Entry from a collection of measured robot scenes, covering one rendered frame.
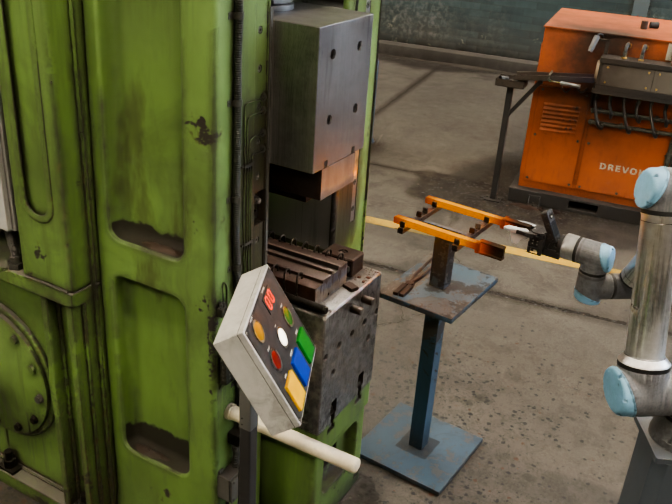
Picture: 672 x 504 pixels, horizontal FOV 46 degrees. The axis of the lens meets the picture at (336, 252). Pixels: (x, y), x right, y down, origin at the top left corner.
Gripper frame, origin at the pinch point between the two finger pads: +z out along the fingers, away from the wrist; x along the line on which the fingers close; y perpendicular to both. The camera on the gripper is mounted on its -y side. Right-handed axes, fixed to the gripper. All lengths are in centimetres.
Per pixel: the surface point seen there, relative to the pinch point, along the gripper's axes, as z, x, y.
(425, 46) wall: 371, 630, 84
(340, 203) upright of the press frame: 47, -40, -6
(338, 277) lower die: 31, -62, 7
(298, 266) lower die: 41, -70, 4
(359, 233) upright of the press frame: 49, -22, 12
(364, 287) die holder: 25, -55, 12
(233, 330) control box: 11, -135, -15
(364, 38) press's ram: 31, -57, -67
